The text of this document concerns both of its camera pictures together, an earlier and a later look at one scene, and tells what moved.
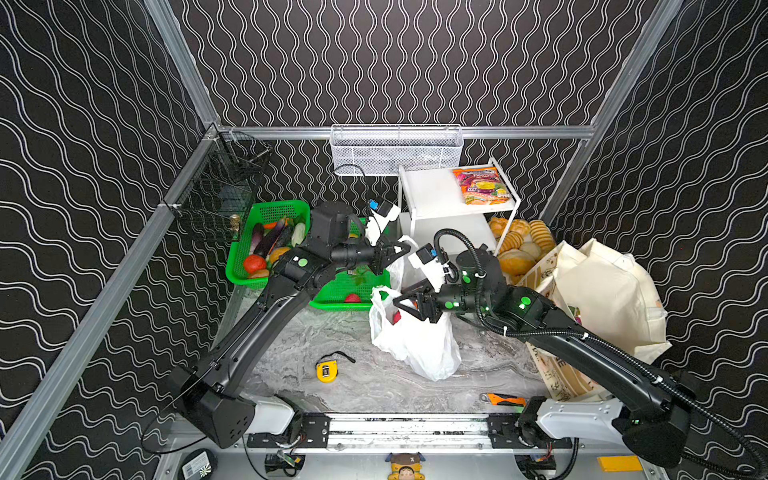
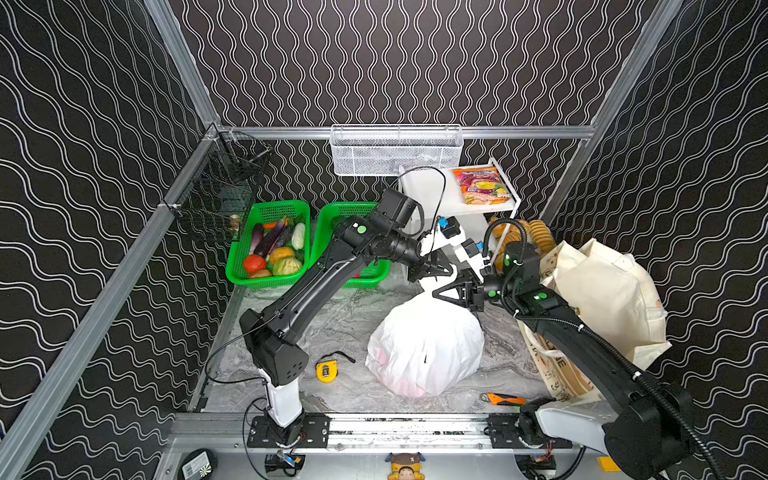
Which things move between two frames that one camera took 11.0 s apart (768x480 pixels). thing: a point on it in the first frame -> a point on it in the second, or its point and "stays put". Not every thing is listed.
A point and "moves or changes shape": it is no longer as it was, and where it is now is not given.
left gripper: [384, 253] -> [429, 267]
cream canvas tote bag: [608, 296] stays put
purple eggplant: [257, 234] stays put
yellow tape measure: [326, 371] stays put
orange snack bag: [482, 186] stays put
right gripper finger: [425, 303] -> [464, 293]
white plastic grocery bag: [430, 348] moves or changes shape
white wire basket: [381, 149] stays put
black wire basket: [223, 183] stays put
